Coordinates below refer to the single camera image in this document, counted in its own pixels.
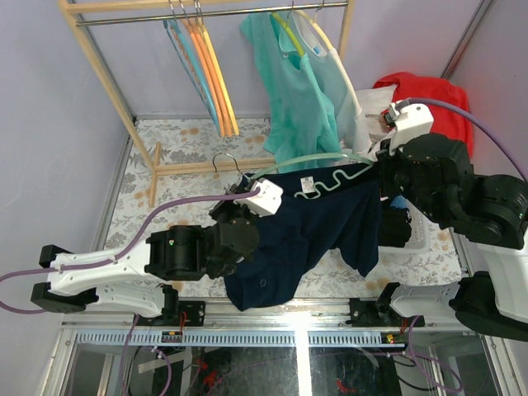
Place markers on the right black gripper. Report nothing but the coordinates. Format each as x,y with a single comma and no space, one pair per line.
384,160

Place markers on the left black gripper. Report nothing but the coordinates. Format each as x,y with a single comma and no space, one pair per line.
228,205

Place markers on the navy blue t shirt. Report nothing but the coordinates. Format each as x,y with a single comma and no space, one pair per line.
321,209

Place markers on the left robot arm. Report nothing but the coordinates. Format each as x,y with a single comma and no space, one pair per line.
138,277

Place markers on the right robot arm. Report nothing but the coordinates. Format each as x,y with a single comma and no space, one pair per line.
435,175

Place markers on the teal t shirt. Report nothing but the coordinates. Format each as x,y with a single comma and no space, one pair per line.
302,116

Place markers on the blue hanger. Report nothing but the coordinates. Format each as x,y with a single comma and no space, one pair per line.
192,66

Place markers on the yellow green hanger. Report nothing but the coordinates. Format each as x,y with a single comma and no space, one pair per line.
289,32

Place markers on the orange hanger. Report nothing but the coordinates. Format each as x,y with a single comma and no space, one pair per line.
211,77

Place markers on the black clothes in basket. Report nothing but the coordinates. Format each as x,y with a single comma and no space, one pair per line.
395,228

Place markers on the white laundry basket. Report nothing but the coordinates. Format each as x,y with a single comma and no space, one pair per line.
419,242

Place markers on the white cloth pile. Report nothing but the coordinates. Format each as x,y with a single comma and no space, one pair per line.
374,102

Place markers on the floral table mat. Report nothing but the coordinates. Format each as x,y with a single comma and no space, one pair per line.
195,141

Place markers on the red cloth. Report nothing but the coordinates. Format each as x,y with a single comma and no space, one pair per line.
445,122

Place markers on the wooden clothes rack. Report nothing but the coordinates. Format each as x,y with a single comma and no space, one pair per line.
130,52

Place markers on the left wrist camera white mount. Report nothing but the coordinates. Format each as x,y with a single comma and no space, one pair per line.
267,201

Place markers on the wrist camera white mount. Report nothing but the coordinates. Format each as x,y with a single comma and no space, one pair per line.
410,120
267,201

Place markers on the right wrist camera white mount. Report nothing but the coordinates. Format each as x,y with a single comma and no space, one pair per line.
410,120

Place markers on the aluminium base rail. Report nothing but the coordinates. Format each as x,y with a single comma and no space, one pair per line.
321,322

